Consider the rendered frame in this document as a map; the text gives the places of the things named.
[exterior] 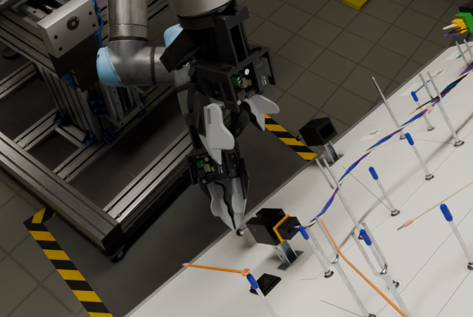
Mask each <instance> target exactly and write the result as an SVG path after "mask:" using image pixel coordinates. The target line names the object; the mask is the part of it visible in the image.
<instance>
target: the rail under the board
mask: <svg viewBox="0 0 473 317"><path fill-rule="evenodd" d="M446 50H447V48H445V49H443V50H442V51H441V52H439V53H438V54H437V55H436V56H435V57H433V59H431V60H430V61H429V62H428V63H426V64H425V65H424V66H423V67H421V68H420V69H419V70H418V71H417V72H416V73H415V74H413V75H412V76H411V77H409V78H408V79H407V80H406V81H405V82H404V83H403V84H401V85H400V86H399V87H398V88H396V89H395V90H394V91H393V92H392V93H390V95H388V96H387V97H386V98H385V99H386V100H387V99H389V98H390V97H391V96H392V95H394V94H395V93H396V92H397V91H398V90H399V89H400V88H402V87H403V86H404V85H406V84H407V83H408V82H409V81H410V80H411V79H413V78H414V77H415V76H416V75H417V74H418V73H420V72H421V71H422V70H424V69H425V68H426V67H427V66H428V65H429V64H430V63H431V62H433V61H434V60H435V59H436V58H438V57H439V56H440V55H441V54H442V53H443V52H444V51H446ZM383 103H384V101H383V100H382V101H381V102H379V103H378V104H377V105H376V106H375V107H374V108H373V109H372V110H370V111H369V112H368V113H366V114H365V115H364V116H363V117H362V118H361V119H360V120H358V121H357V122H356V123H355V124H353V125H352V126H351V127H350V128H349V129H347V131H345V132H344V133H343V134H342V135H340V136H339V137H338V138H336V139H335V140H334V141H333V142H332V145H334V144H336V143H337V142H338V141H339V140H340V139H341V138H342V137H344V136H345V135H346V134H347V133H348V132H350V131H351V130H352V129H353V128H354V127H355V126H356V125H358V124H359V123H360V122H361V121H363V120H364V119H365V118H366V117H368V115H369V114H371V113H372V112H373V111H375V110H376V109H377V108H378V107H379V106H381V105H382V104H383ZM321 155H323V153H322V151H321V152H320V153H319V154H318V155H317V156H315V157H314V158H313V159H312V160H310V161H309V162H308V163H307V164H305V165H304V167H302V168H301V169H300V170H298V171H297V172H296V173H295V174H293V175H292V176H291V177H290V178H289V179H288V180H287V181H285V182H284V183H283V184H282V185H280V186H279V187H278V188H277V189H276V190H275V191H273V192H272V193H271V194H270V195H269V196H267V197H266V198H265V199H264V200H262V201H261V202H260V203H259V204H258V205H257V206H255V207H254V208H253V209H252V210H250V211H249V212H248V213H247V214H246V215H245V216H244V217H243V219H242V222H243V221H244V220H245V219H246V218H248V217H249V216H250V215H251V214H252V213H253V212H254V211H256V210H257V209H258V208H259V207H261V206H262V205H263V204H264V203H265V202H266V201H267V200H268V199H270V198H271V197H272V196H274V195H275V194H276V193H277V192H278V191H280V189H281V188H283V187H284V186H285V185H287V184H288V183H289V182H290V181H292V180H293V179H294V178H295V177H296V176H297V175H298V174H299V173H301V172H302V171H303V170H305V169H306V168H307V167H308V166H309V165H310V164H311V163H312V162H314V161H315V159H318V158H319V157H320V156H321ZM231 231H232V229H231V228H229V229H228V230H227V231H225V232H224V233H223V234H222V235H221V236H219V237H218V238H217V239H216V240H215V241H214V242H212V243H211V244H210V245H209V246H207V247H206V248H205V249H204V250H203V251H202V252H201V253H199V254H198V255H197V256H195V257H194V258H193V259H192V260H190V262H189V264H192V263H194V262H195V261H196V260H197V259H199V258H200V257H201V256H202V255H204V254H205V253H206V252H207V251H208V250H209V249H210V248H212V247H213V246H214V245H215V244H217V243H218V242H219V241H220V240H221V239H222V238H223V237H225V236H226V235H227V234H228V233H230V232H231ZM187 268H188V267H185V266H184V267H182V268H181V269H180V270H179V271H177V272H176V273H175V274H174V275H173V276H172V277H171V278H169V279H168V280H167V281H166V282H164V283H163V284H162V285H161V286H160V287H159V288H158V289H156V290H155V291H154V292H152V293H151V294H150V295H149V296H148V297H147V298H145V299H144V300H143V301H142V302H141V303H139V304H138V305H137V306H136V307H134V308H133V309H132V310H131V311H130V312H129V313H127V314H126V315H125V316H124V317H130V316H131V315H132V314H133V313H134V312H135V311H137V310H138V309H139V308H140V307H142V306H143V305H144V304H145V303H146V302H147V301H148V300H150V299H151V298H152V297H153V296H155V295H156V294H157V293H158V292H160V291H161V290H162V289H163V288H164V287H165V286H166V285H168V284H169V283H170V282H171V281H173V280H174V279H175V278H176V277H177V276H178V275H179V274H181V273H182V272H183V271H184V270H186V269H187Z"/></svg>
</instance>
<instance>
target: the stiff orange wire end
mask: <svg viewBox="0 0 473 317"><path fill-rule="evenodd" d="M182 265H183V266H185V267H194V268H205V269H210V270H216V271H227V272H232V273H241V275H242V276H246V275H248V274H249V273H250V272H251V269H250V268H246V270H247V271H248V272H247V273H246V272H244V271H241V270H235V269H229V268H218V267H212V266H200V265H194V264H189V263H184V264H183V263H182Z"/></svg>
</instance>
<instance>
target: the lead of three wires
mask: <svg viewBox="0 0 473 317"><path fill-rule="evenodd" d="M338 191H339V189H338V187H337V186H336V187H335V188H334V190H333V192H332V193H331V196H330V198H329V200H328V202H327V203H326V204H325V205H324V208H323V209H322V211H321V212H320V213H319V214H318V215H317V216H319V217H323V215H324V214H325V213H326V212H327V209H328V208H329V206H330V205H331V204H332V202H333V200H334V197H335V195H336V193H337V192H338ZM317 216H316V217H317ZM316 222H317V221H316V220H315V218H314V219H312V220H311V221H310V222H309V224H306V225H302V226H303V227H304V228H305V227H306V226H308V227H309V228H310V227H311V226H313V225H314V224H315V223H316ZM292 228H293V231H296V230H299V229H298V228H299V226H296V227H292Z"/></svg>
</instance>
